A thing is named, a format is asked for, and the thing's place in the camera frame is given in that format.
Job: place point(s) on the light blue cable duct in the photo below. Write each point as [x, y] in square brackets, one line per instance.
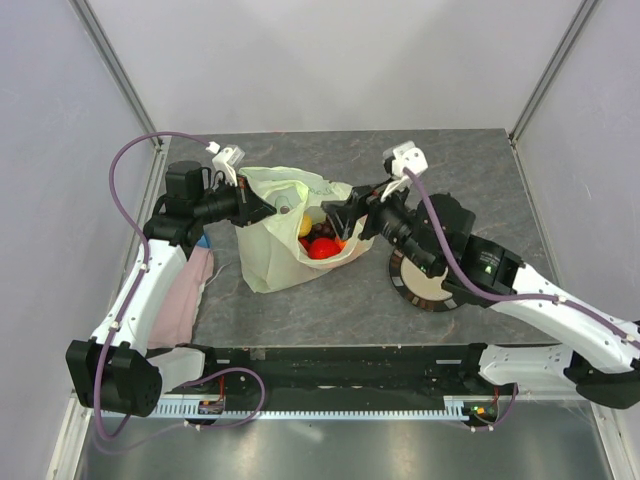
[193, 408]

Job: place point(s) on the purple grape bunch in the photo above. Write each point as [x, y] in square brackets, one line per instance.
[323, 230]

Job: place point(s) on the pink folded cloth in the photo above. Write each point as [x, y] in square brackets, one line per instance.
[176, 318]

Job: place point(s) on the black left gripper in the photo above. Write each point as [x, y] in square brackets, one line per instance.
[249, 207]

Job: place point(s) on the dark round fruit plate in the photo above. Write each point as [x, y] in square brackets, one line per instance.
[421, 291]

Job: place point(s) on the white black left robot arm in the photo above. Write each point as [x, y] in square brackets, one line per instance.
[116, 370]

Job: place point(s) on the red apple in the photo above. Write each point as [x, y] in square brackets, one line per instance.
[323, 248]

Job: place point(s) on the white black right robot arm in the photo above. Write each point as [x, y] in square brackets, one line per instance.
[593, 354]

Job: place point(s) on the yellow lemon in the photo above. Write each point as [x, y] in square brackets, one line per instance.
[305, 226]

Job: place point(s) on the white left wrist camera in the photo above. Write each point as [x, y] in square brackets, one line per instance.
[224, 160]

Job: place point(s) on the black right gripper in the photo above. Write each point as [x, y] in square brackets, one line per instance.
[362, 200]

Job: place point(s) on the green avocado print plastic bag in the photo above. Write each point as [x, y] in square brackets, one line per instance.
[272, 258]

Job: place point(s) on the aluminium frame post left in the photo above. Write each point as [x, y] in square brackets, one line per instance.
[110, 58]

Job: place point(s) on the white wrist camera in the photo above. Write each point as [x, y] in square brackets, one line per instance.
[398, 159]
[224, 160]

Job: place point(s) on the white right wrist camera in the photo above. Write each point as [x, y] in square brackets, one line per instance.
[398, 159]

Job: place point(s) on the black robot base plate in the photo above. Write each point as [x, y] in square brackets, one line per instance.
[346, 376]

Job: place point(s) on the aluminium frame post right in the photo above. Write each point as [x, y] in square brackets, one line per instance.
[560, 55]

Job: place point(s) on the blue cloth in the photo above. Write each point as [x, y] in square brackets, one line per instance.
[204, 242]

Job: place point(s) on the aluminium frame post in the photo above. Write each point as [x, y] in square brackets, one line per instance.
[110, 58]
[560, 55]

